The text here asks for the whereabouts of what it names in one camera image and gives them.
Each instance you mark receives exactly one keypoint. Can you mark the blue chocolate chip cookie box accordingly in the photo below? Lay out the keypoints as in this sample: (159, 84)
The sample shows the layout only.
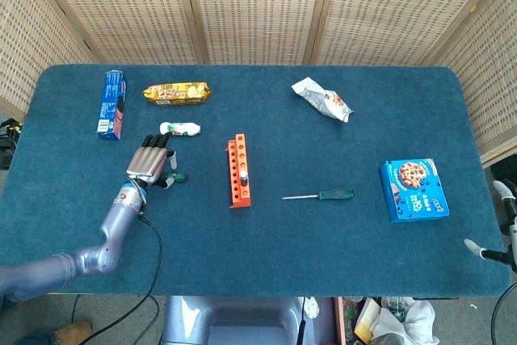
(414, 191)

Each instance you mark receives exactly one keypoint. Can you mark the large green-black screwdriver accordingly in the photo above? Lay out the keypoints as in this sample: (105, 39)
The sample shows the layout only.
(335, 194)

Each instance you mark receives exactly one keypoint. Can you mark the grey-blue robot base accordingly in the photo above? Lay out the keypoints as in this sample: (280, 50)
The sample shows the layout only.
(242, 321)

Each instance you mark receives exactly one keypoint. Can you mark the white perforated plate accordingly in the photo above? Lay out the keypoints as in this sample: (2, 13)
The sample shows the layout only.
(312, 308)

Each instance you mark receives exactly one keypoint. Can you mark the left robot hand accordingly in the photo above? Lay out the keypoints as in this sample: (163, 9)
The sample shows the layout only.
(147, 165)

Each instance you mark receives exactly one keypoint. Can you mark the woven wicker folding screen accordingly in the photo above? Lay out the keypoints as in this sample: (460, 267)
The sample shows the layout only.
(258, 5)

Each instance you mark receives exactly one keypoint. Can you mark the orange tool holder rack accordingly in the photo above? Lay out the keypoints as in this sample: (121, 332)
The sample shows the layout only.
(241, 196)

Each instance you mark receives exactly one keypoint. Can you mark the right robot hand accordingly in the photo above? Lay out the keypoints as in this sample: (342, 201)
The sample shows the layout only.
(501, 255)

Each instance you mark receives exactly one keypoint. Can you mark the yellow cardboard box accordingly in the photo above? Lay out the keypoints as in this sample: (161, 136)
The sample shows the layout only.
(363, 325)

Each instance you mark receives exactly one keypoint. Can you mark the crumpled white snack bag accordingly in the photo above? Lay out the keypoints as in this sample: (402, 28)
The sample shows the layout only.
(323, 99)

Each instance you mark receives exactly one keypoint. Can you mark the brown shoe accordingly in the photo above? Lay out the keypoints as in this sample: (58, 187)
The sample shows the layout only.
(74, 331)

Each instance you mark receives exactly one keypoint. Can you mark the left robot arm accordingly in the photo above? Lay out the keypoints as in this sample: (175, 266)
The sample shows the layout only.
(109, 236)

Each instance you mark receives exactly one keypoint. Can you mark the gold biscuit packet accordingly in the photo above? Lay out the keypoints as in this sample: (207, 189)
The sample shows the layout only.
(177, 93)

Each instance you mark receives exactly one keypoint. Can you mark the long blue cookie box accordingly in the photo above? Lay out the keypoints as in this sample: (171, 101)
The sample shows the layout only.
(111, 106)

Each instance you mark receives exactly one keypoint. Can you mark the blue felt table cover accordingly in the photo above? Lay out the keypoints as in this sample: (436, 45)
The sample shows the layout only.
(307, 248)

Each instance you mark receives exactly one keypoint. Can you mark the small white bottle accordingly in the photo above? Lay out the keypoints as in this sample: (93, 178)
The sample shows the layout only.
(183, 129)

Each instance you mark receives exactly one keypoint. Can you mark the white plastic bag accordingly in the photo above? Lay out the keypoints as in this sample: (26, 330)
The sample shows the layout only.
(416, 321)

